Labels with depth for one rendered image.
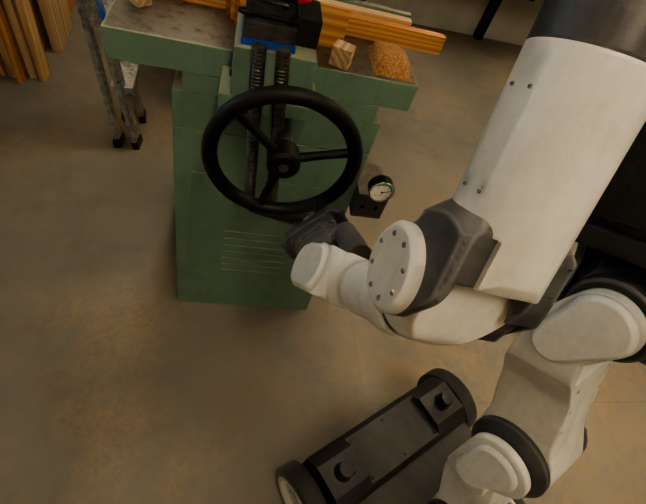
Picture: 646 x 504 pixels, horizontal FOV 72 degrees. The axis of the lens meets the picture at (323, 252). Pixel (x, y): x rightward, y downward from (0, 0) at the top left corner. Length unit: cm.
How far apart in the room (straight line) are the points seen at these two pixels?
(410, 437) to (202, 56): 104
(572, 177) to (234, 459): 120
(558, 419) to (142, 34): 93
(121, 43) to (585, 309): 85
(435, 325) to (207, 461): 106
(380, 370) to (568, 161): 131
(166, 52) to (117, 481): 103
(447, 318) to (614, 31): 22
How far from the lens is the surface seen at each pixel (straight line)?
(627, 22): 32
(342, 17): 98
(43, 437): 144
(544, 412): 79
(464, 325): 39
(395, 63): 98
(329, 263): 53
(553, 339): 66
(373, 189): 105
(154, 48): 94
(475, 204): 32
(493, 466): 86
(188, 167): 109
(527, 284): 34
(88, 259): 169
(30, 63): 245
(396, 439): 128
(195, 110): 99
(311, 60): 81
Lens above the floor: 133
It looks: 49 degrees down
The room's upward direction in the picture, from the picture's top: 21 degrees clockwise
